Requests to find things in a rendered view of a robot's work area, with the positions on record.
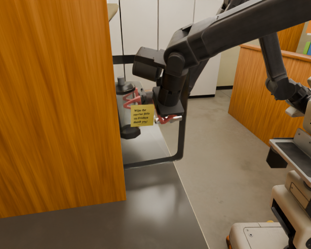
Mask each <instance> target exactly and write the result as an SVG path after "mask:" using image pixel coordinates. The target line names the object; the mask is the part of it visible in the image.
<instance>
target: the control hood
mask: <svg viewBox="0 0 311 249"><path fill-rule="evenodd" d="M107 6H108V16H109V21H110V19H112V18H113V17H114V16H115V14H116V13H117V11H118V7H119V5H118V4H117V3H108V4H107Z"/></svg>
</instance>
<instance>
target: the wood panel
mask: <svg viewBox="0 0 311 249"><path fill-rule="evenodd" d="M124 200H126V190H125V181H124V170H123V160H122V150H121V140H120V130H119V120H118V110H117V96H116V86H115V76H114V66H113V56H112V46H111V36H110V26H109V16H108V6H107V0H0V218H6V217H13V216H19V215H26V214H33V213H40V212H46V211H53V210H60V209H67V208H76V207H83V206H90V205H97V204H104V203H110V202H117V201H124Z"/></svg>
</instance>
